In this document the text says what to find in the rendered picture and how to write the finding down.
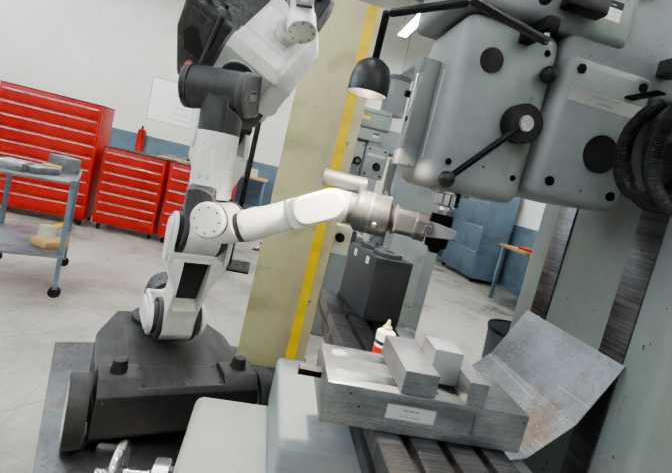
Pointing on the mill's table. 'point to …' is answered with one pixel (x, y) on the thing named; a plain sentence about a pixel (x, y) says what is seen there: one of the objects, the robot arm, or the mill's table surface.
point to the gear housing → (528, 2)
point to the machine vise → (384, 409)
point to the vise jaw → (410, 367)
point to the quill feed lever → (532, 121)
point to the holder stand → (375, 282)
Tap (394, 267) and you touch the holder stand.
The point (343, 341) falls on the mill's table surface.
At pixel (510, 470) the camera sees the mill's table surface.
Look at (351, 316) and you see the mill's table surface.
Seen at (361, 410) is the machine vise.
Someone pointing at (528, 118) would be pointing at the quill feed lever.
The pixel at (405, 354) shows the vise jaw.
